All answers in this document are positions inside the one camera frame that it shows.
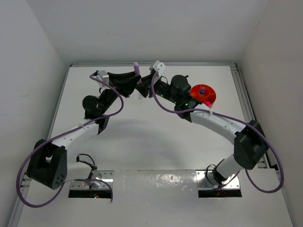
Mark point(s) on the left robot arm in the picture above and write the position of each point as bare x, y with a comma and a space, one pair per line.
49, 163

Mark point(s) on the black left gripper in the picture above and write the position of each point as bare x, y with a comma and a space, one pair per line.
123, 83

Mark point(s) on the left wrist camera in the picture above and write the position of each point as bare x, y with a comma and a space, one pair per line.
103, 77

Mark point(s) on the purple correction tape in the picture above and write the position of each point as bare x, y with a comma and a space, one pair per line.
136, 68

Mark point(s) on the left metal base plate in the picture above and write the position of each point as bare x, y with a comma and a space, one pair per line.
100, 181

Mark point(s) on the blue capped glue stick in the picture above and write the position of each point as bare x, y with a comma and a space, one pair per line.
140, 96

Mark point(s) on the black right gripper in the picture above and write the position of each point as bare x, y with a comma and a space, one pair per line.
145, 87

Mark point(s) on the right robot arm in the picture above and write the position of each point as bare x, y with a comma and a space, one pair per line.
191, 104

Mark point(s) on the orange round organizer container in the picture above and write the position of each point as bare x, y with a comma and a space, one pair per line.
209, 95

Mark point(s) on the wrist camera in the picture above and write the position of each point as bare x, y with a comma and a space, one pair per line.
103, 77
158, 67

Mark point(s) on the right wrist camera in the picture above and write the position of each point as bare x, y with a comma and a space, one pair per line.
158, 67

